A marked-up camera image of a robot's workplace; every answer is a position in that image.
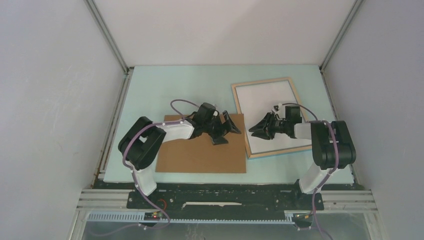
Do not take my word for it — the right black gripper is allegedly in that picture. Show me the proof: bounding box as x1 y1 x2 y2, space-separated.
248 111 289 140

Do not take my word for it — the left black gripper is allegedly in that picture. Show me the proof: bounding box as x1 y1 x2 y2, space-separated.
202 111 240 146

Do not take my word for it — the wooden picture frame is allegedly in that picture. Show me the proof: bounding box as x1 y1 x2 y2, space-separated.
230 76 314 161

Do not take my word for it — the colourful balloon photo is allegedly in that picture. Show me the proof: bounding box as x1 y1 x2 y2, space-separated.
235 80 312 155

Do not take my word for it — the brown backing board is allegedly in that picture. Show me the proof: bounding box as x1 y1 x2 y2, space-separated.
155 113 247 174

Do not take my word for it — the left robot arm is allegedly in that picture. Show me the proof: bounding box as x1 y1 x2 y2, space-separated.
118 102 242 208

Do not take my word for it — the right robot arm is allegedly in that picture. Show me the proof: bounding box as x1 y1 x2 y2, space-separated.
248 103 357 209

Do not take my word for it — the aluminium mounting profile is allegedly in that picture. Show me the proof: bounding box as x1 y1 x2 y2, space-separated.
67 189 378 240

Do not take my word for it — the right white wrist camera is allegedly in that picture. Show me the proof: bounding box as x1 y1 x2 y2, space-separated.
272 103 285 119

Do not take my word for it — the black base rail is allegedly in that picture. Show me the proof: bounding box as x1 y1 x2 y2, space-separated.
126 183 324 221

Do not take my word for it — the left corner aluminium post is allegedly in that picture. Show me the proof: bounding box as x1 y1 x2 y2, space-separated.
83 0 130 74

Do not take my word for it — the corner aluminium post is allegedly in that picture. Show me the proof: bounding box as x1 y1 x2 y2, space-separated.
83 0 130 74
319 0 366 74

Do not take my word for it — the right corner aluminium post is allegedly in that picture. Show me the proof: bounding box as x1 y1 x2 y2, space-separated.
319 0 366 74

